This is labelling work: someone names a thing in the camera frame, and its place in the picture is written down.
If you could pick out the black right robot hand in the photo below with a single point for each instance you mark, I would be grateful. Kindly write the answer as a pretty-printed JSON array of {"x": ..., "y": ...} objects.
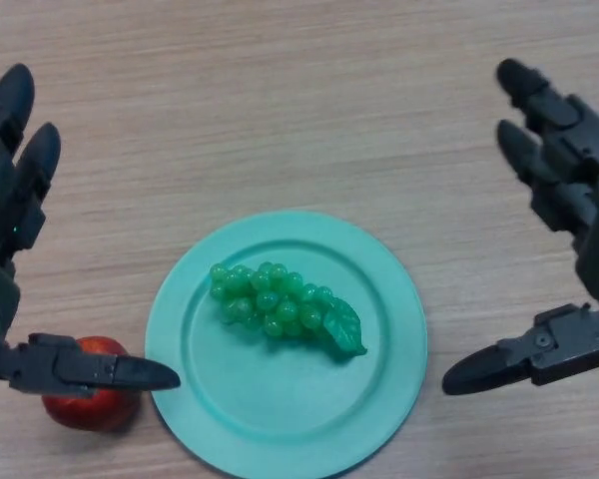
[{"x": 579, "y": 164}]

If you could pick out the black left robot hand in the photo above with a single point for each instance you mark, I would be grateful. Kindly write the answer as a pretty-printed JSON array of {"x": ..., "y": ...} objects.
[{"x": 0, "y": 289}]

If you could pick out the green grape bunch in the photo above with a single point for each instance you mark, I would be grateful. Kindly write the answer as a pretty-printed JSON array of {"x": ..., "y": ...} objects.
[{"x": 269, "y": 299}]

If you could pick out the turquoise round plate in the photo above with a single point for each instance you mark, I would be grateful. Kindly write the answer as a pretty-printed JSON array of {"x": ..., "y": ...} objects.
[{"x": 289, "y": 399}]

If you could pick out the red apple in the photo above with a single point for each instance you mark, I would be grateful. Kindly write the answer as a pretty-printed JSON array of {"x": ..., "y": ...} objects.
[{"x": 90, "y": 413}]

